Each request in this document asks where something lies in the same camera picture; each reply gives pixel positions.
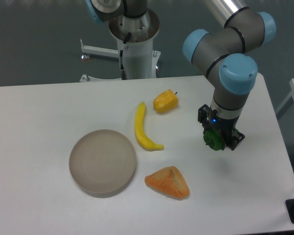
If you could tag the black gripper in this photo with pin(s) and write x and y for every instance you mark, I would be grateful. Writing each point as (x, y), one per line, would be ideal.
(223, 121)

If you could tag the green toy pepper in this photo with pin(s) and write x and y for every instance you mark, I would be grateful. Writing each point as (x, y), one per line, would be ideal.
(213, 139)

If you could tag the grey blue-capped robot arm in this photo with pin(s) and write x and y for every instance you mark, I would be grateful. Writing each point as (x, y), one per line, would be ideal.
(219, 57)

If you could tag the yellow toy bell pepper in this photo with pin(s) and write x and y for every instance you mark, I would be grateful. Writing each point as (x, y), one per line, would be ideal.
(165, 101)

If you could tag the beige round plate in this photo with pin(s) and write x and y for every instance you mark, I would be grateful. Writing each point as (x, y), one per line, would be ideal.
(103, 162)

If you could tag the orange triangular toy bread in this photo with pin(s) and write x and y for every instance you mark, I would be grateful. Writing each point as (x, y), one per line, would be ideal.
(170, 182)

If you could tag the yellow toy banana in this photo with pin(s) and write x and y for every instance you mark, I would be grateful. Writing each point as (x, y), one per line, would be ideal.
(143, 140)

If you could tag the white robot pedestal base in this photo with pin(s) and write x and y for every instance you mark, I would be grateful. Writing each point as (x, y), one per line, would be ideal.
(135, 53)

